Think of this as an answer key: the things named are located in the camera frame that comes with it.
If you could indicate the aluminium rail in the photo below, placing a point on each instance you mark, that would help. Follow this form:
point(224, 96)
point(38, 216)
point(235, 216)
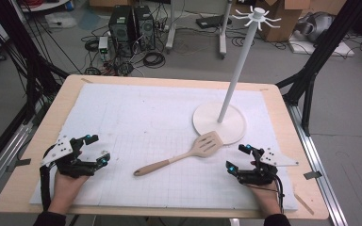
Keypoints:
point(317, 157)
point(3, 157)

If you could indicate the white flat board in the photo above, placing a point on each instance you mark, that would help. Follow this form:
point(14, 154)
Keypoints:
point(342, 50)

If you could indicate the black metal frame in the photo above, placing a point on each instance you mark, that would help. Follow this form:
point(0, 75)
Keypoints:
point(28, 62)
point(320, 53)

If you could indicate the dark tape strip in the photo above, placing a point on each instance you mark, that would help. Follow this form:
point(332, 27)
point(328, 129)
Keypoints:
point(20, 163)
point(312, 175)

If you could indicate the large cardboard box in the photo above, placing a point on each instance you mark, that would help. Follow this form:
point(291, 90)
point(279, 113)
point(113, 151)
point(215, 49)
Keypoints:
point(287, 19)

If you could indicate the thin wooden strip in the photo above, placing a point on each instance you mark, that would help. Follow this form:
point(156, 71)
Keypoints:
point(304, 204)

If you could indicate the beige slotted spatula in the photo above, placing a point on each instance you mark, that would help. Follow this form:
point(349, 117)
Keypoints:
point(205, 146)

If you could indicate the black computer tower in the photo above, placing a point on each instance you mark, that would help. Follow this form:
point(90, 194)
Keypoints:
point(145, 26)
point(121, 29)

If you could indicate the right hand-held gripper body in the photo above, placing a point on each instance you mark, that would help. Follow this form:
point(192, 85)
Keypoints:
point(264, 174)

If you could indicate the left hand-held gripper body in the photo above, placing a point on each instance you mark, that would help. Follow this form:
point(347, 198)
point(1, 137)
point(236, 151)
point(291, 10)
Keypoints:
point(63, 150)

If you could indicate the clear plastic sheet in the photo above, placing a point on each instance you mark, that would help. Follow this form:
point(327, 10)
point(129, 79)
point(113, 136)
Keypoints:
point(61, 20)

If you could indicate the white grid mat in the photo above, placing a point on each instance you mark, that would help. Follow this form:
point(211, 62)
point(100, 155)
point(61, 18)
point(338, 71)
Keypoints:
point(144, 116)

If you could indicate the white round table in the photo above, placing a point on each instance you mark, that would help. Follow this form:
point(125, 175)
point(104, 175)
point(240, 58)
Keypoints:
point(44, 4)

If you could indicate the person's left hand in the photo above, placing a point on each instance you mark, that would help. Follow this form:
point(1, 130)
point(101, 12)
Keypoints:
point(67, 186)

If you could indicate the flat black device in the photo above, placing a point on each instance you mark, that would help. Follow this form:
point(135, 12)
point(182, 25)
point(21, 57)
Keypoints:
point(210, 21)

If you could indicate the white hook stand rack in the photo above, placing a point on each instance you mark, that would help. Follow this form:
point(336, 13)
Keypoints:
point(220, 125)

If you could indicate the white stand leg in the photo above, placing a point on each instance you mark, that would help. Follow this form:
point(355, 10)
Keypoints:
point(171, 28)
point(224, 34)

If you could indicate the small white power supply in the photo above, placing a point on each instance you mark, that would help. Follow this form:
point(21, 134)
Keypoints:
point(103, 47)

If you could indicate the person's right hand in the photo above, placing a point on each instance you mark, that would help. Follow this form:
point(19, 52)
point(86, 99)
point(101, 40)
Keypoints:
point(265, 193)

